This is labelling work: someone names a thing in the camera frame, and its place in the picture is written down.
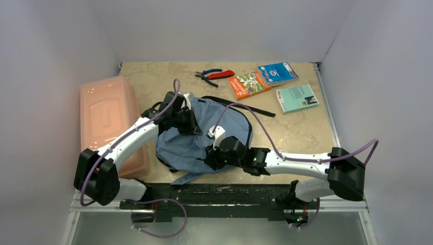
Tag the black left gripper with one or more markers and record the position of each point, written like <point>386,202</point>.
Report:
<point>192,128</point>

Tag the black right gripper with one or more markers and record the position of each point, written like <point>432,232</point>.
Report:
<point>212,159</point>

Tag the blue student backpack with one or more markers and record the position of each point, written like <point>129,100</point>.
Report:
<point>186,153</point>

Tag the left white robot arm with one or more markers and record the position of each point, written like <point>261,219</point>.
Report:
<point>97,171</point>

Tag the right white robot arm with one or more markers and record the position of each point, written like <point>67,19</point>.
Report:
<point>334,173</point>

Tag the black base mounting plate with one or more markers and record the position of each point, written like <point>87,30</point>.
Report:
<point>271,201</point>

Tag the red utility knife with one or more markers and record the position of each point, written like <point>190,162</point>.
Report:
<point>221,75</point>

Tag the pink plastic storage bin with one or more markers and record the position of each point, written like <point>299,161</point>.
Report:
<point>108,108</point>

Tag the orange green picture book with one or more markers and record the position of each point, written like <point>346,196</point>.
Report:
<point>248,85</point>

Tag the teal paperback book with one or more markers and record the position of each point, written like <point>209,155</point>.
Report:
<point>296,98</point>

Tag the blue paperback book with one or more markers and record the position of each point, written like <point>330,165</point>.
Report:
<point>277,74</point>

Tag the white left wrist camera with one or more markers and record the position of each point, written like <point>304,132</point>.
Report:
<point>188,97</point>

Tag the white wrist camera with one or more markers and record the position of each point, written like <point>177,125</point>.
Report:
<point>188,97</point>
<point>217,134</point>

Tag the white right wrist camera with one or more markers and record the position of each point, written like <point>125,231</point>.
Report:
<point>217,134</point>

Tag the blue handled pliers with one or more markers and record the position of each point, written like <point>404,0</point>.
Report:
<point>208,75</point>

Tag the aluminium frame rail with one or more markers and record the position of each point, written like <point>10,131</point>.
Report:
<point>336,221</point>

